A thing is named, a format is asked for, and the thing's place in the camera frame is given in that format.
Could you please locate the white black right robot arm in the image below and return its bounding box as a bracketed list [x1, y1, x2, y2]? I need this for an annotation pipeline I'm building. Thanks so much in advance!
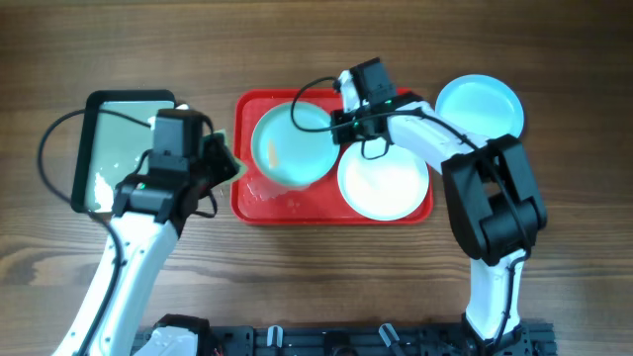
[331, 92, 547, 355]

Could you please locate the black tray with soapy water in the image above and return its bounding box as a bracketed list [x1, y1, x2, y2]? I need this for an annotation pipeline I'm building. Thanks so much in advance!
[71, 89, 176, 214]

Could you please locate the light blue plate top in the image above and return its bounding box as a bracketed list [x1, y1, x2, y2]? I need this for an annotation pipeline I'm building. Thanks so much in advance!
[250, 102, 340, 187]

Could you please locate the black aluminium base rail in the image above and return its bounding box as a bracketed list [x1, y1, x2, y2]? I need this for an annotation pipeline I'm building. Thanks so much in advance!
[133, 323, 559, 356]

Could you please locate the white plate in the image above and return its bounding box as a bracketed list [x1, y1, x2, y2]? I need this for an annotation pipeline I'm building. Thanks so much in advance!
[337, 139, 430, 222]

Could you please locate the light blue plate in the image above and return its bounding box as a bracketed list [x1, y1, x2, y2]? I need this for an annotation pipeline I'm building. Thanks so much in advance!
[250, 102, 340, 187]
[435, 74, 525, 138]

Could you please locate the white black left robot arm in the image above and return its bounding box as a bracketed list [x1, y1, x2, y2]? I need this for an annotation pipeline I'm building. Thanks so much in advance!
[54, 132, 245, 355]

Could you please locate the red plastic tray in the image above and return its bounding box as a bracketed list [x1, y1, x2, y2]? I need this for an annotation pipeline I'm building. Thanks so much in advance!
[229, 87, 435, 226]

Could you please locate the yellow green sponge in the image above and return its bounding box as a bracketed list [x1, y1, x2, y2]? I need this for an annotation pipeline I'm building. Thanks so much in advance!
[209, 130, 247, 186]

